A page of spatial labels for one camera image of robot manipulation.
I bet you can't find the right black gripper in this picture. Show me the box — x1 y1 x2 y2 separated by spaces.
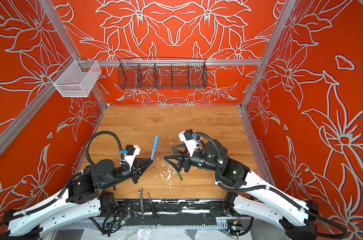
165 142 224 174

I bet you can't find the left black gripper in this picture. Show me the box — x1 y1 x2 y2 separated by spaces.
104 156 154 190

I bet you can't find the blue pen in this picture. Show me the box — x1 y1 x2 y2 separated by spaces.
151 135 159 161

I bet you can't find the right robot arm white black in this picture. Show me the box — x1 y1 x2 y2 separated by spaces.
164 130 349 240

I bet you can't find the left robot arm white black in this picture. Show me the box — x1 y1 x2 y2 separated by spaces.
0 131 154 240

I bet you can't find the green pen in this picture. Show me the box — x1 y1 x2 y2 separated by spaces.
175 169 183 181

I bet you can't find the black screwdriver tool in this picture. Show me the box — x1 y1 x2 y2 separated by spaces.
148 192 158 220

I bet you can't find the silver wrench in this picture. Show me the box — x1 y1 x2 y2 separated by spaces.
138 188 146 223

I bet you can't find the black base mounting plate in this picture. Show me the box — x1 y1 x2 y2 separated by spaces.
91 197 251 229

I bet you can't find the white mesh basket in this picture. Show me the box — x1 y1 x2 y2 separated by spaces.
49 60 102 98

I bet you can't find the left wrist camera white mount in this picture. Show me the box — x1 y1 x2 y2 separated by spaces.
121 145 141 171

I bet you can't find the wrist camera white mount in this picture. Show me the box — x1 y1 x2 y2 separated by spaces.
121 145 141 171
179 129 198 157

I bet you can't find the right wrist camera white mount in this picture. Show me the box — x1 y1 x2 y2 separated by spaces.
179 129 198 157

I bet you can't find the black wire basket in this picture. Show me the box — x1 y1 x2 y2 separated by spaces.
118 58 208 90

